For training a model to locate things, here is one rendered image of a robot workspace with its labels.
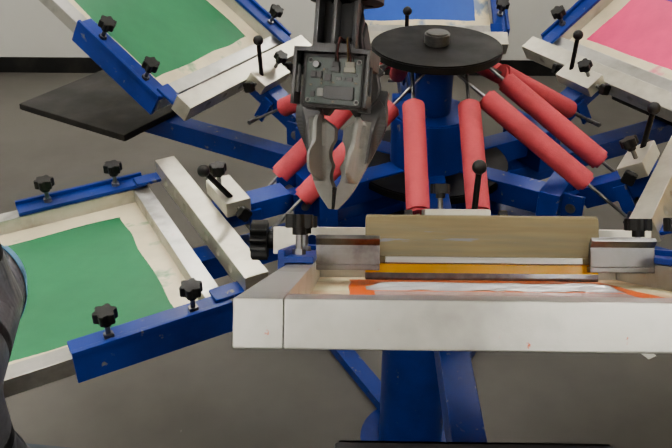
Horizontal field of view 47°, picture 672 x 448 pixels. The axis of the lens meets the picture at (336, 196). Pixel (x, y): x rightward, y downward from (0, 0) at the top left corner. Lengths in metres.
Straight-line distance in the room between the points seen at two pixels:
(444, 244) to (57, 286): 0.86
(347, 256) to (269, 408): 1.58
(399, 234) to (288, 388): 1.64
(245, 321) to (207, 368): 2.28
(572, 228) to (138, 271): 0.92
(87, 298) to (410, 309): 1.14
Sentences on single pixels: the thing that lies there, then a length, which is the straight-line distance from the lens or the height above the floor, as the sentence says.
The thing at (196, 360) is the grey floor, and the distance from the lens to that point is 2.90.
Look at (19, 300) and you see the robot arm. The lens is 0.96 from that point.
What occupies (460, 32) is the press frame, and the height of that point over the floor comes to 1.32.
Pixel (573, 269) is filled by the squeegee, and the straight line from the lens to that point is 1.23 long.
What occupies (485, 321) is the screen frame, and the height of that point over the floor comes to 1.55.
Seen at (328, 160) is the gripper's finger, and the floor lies 1.56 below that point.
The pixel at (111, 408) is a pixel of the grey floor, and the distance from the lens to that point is 2.79.
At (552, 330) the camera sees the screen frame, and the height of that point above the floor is 1.54.
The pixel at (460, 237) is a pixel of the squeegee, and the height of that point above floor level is 1.27.
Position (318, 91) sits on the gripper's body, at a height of 1.65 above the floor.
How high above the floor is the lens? 1.91
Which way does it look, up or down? 30 degrees down
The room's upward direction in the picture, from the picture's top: straight up
